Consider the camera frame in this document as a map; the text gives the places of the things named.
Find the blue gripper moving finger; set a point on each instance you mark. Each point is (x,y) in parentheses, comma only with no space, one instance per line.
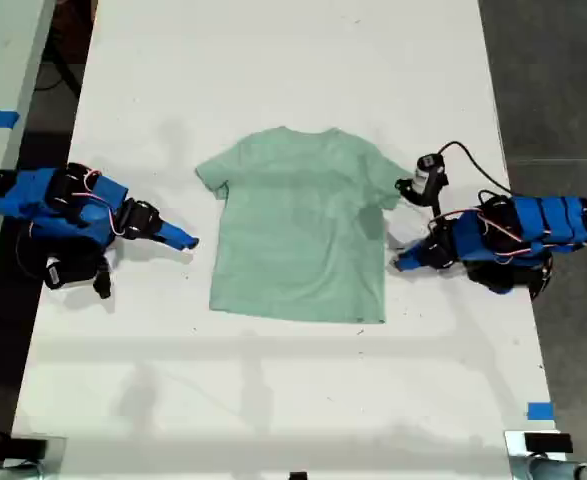
(410,264)
(169,244)

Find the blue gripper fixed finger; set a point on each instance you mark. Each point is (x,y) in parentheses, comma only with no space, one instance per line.
(418,250)
(180,234)

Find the pale green T-shirt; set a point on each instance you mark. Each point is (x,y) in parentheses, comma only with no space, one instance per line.
(298,225)

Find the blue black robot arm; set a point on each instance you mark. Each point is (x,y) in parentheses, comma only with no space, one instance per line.
(48,200)
(538,225)

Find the square blue tape piece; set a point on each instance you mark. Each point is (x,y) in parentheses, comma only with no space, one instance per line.
(540,411)

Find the small black box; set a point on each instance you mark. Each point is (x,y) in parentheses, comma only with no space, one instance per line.
(548,443)
(29,448)

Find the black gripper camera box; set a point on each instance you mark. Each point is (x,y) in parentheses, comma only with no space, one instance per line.
(423,180)
(70,272)

